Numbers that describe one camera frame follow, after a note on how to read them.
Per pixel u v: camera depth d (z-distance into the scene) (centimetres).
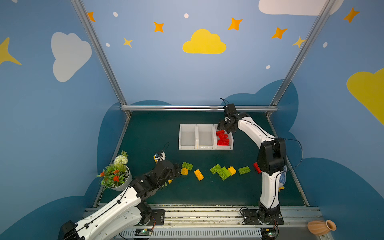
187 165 93
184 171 88
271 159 55
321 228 64
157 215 75
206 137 107
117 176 73
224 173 88
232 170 88
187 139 104
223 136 104
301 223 75
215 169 91
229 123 72
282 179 86
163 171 57
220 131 107
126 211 48
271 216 65
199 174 89
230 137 99
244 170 91
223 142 99
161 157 68
